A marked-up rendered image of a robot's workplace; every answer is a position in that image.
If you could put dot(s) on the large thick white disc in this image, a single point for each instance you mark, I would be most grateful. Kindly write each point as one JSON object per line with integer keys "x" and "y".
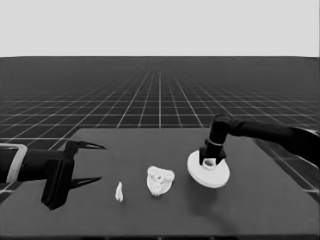
{"x": 210, "y": 176}

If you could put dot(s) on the small white T-shaped piece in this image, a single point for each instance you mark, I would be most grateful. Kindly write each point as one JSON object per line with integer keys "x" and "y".
{"x": 119, "y": 196}

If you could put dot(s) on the white round carrier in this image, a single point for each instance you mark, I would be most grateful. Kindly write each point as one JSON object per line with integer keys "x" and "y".
{"x": 168, "y": 187}

